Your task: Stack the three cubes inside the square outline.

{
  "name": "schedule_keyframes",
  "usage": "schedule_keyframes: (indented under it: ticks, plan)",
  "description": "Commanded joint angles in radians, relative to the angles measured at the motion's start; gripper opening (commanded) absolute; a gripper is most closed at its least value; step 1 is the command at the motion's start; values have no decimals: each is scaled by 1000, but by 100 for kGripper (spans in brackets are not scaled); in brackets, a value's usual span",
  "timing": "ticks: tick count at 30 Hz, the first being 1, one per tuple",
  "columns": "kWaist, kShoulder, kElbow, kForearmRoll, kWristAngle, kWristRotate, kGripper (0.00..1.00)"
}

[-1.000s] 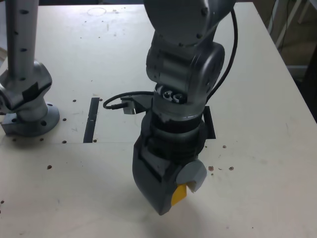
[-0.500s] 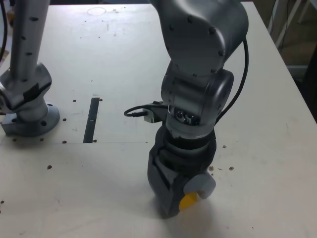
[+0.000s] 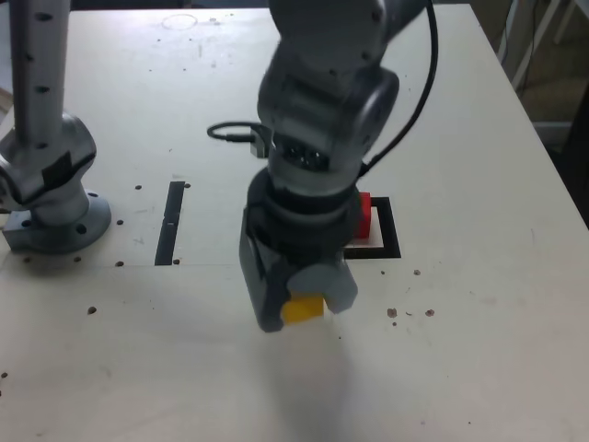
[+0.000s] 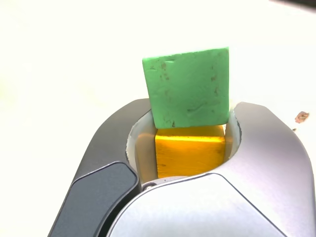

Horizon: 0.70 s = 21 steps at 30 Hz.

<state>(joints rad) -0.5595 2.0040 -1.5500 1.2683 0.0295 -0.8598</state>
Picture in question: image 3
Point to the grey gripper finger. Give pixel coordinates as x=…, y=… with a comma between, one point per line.
x=331, y=285
x=267, y=294

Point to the yellow cube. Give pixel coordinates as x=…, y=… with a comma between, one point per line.
x=301, y=309

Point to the red cube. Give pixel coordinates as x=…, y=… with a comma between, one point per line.
x=363, y=216

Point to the black tape square outline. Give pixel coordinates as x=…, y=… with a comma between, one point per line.
x=391, y=230

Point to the black tape strip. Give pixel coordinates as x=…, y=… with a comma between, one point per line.
x=169, y=221

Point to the small gripper camera box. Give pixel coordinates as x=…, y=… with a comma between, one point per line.
x=260, y=147

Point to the white metal frame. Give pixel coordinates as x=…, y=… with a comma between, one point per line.
x=562, y=23

